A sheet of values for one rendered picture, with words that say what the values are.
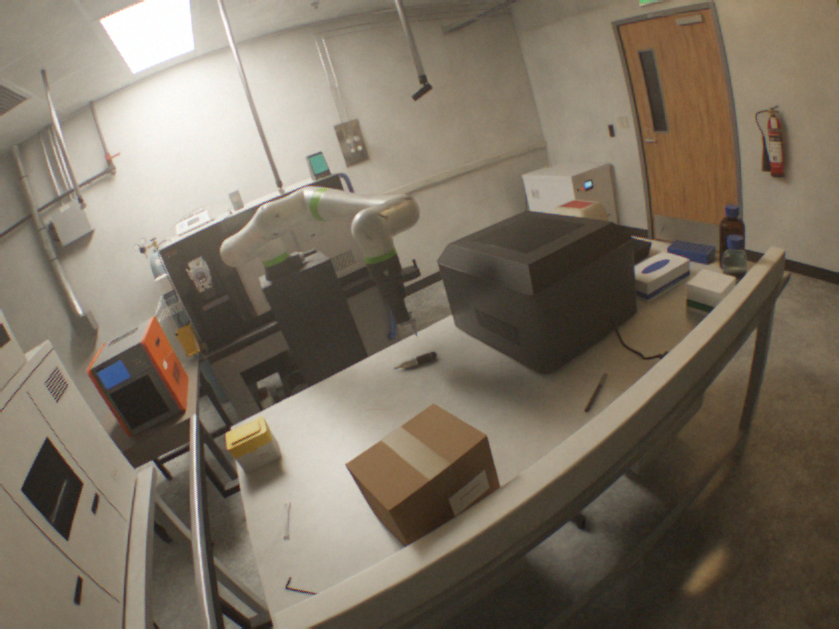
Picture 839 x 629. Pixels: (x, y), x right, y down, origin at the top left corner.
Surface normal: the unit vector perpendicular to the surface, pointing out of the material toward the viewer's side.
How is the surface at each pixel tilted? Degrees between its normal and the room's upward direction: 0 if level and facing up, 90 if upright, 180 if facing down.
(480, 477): 90
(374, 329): 90
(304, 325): 90
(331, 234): 90
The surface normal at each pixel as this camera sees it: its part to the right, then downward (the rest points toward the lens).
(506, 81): 0.45, 0.27
